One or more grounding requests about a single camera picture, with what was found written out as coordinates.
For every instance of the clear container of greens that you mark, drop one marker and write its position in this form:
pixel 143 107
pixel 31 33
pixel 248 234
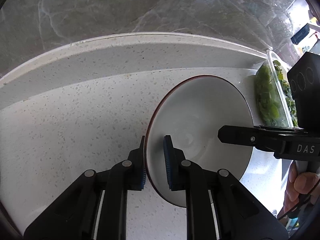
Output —
pixel 273 93

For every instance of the white bowl dark rim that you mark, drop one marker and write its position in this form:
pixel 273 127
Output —
pixel 192 113

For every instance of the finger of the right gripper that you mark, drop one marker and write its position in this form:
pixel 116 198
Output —
pixel 265 138

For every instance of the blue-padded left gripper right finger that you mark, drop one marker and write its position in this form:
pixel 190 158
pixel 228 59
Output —
pixel 218 205

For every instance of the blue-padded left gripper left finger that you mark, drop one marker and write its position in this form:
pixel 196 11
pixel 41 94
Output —
pixel 94 206

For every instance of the person's right hand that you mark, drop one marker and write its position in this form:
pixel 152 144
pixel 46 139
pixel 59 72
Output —
pixel 298 184

